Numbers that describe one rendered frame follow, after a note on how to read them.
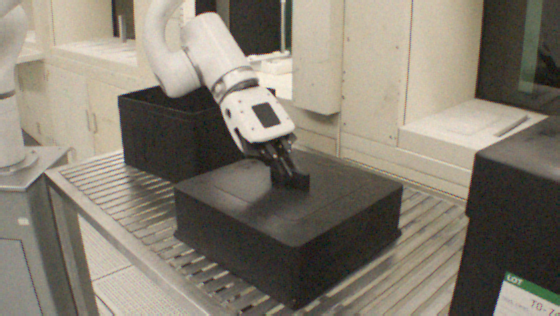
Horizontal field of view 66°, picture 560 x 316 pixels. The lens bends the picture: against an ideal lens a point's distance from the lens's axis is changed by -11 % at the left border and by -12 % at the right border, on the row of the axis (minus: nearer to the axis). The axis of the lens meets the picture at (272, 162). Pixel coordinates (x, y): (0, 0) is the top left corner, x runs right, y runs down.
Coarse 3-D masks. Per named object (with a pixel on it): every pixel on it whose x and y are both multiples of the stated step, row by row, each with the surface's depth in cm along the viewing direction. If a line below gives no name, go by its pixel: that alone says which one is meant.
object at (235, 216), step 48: (192, 192) 78; (240, 192) 78; (288, 192) 78; (336, 192) 78; (384, 192) 78; (192, 240) 80; (240, 240) 70; (288, 240) 64; (336, 240) 69; (384, 240) 81; (288, 288) 65
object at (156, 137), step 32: (128, 96) 113; (160, 96) 121; (192, 96) 130; (128, 128) 110; (160, 128) 102; (192, 128) 96; (224, 128) 103; (128, 160) 114; (160, 160) 106; (192, 160) 99; (224, 160) 105
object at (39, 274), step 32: (64, 160) 126; (0, 192) 104; (32, 192) 108; (0, 224) 108; (32, 224) 108; (0, 256) 111; (32, 256) 111; (0, 288) 115; (32, 288) 114; (64, 288) 124
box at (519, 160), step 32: (544, 128) 61; (480, 160) 51; (512, 160) 50; (544, 160) 50; (480, 192) 52; (512, 192) 49; (544, 192) 46; (480, 224) 54; (512, 224) 49; (544, 224) 46; (480, 256) 54; (512, 256) 51; (544, 256) 47; (480, 288) 55; (512, 288) 51; (544, 288) 48
